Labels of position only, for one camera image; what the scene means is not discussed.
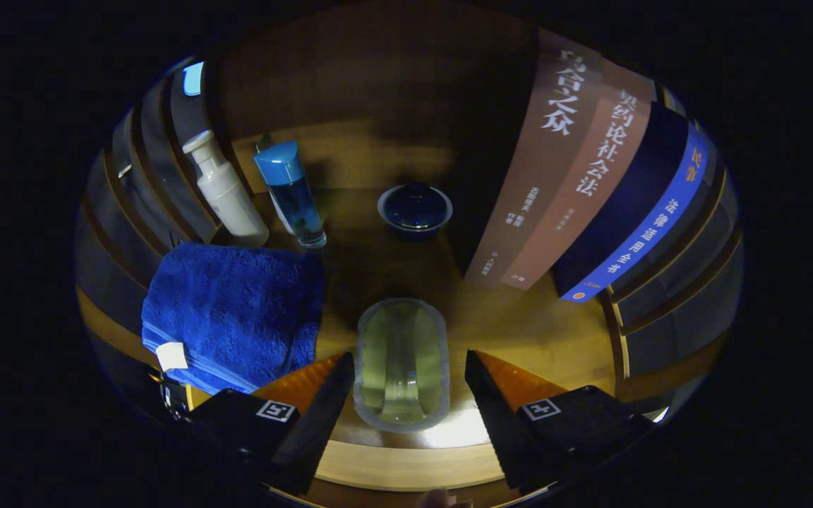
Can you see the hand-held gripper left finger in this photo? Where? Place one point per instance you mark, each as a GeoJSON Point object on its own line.
{"type": "Point", "coordinates": [318, 423]}

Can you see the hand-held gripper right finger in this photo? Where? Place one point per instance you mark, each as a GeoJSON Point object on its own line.
{"type": "Point", "coordinates": [498, 423]}

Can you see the wooden countertop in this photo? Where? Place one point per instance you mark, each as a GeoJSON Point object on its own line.
{"type": "Point", "coordinates": [519, 331]}

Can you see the wooden cabinet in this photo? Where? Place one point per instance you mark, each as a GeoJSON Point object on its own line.
{"type": "Point", "coordinates": [378, 85]}

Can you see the blue folded towel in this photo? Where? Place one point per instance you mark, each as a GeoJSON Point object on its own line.
{"type": "Point", "coordinates": [230, 310]}

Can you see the blue capped bottle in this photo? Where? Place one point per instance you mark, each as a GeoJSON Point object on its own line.
{"type": "Point", "coordinates": [293, 204]}

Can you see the blue lidded teacup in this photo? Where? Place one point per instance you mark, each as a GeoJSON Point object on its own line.
{"type": "Point", "coordinates": [415, 208]}

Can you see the white pump bottle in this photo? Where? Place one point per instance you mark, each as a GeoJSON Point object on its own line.
{"type": "Point", "coordinates": [233, 204]}

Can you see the reddish brown book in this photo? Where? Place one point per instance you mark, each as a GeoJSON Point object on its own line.
{"type": "Point", "coordinates": [590, 197]}

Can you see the blue book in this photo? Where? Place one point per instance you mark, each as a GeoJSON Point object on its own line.
{"type": "Point", "coordinates": [625, 212]}

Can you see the dark brown book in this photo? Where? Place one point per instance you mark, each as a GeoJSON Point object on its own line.
{"type": "Point", "coordinates": [547, 176]}

